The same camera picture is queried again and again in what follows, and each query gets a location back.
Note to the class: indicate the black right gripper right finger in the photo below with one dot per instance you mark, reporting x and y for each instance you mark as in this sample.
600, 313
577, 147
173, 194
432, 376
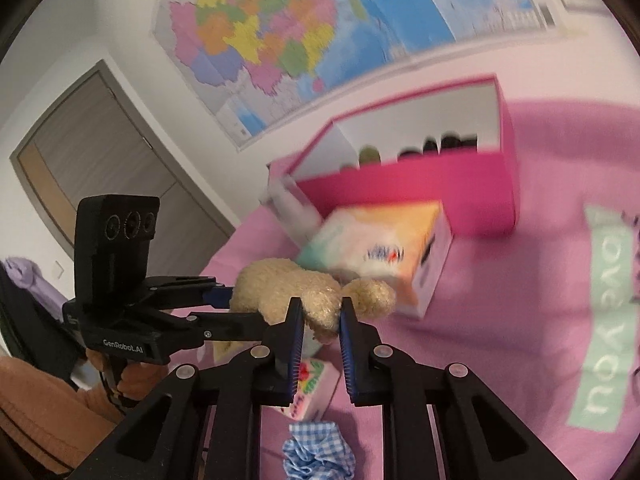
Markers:
437, 423

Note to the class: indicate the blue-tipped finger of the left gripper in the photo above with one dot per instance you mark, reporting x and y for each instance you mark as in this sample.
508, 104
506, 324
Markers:
218, 297

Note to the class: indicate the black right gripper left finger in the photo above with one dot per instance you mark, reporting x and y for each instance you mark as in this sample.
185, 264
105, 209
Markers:
205, 424

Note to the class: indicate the beige plush bear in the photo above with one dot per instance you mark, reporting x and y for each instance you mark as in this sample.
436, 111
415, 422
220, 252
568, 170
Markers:
267, 286

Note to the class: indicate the blue gingham scrunchie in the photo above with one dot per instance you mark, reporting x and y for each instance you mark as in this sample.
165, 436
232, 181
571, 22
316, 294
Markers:
317, 451

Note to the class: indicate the floral tissue pack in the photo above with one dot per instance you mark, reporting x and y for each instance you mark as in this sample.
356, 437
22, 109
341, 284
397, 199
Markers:
317, 382

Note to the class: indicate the black sock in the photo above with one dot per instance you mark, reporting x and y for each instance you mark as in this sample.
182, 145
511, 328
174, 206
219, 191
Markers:
448, 141

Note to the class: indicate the orange sleeve forearm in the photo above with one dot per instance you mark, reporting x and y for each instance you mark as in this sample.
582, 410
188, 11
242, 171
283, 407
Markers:
52, 422

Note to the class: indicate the left hand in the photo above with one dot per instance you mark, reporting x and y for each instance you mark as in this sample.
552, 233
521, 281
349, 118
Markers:
136, 380

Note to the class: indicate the purple cloth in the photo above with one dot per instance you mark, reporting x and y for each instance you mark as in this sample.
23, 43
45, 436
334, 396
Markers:
25, 274

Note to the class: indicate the white pump bottle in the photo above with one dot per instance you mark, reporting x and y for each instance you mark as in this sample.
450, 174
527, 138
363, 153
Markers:
296, 214

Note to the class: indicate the pink tablecloth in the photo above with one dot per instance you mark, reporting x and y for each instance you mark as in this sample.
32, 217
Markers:
548, 317

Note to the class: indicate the grey brown door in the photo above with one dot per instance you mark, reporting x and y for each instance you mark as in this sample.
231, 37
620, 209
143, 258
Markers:
92, 140

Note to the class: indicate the pastel tissue box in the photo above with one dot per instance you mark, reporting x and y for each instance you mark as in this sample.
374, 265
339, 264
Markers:
404, 245

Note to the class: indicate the pink storage box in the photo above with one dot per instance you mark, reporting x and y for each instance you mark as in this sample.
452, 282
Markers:
478, 189

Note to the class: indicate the colourful wall map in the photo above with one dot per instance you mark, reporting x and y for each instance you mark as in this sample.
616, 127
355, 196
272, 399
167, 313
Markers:
255, 63

